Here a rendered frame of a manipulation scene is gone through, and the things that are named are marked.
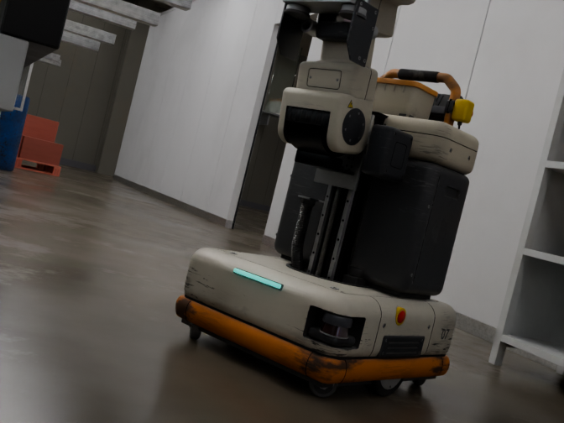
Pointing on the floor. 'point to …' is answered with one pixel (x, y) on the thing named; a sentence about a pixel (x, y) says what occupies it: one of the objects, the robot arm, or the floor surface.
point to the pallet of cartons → (39, 146)
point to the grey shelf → (539, 261)
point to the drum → (11, 135)
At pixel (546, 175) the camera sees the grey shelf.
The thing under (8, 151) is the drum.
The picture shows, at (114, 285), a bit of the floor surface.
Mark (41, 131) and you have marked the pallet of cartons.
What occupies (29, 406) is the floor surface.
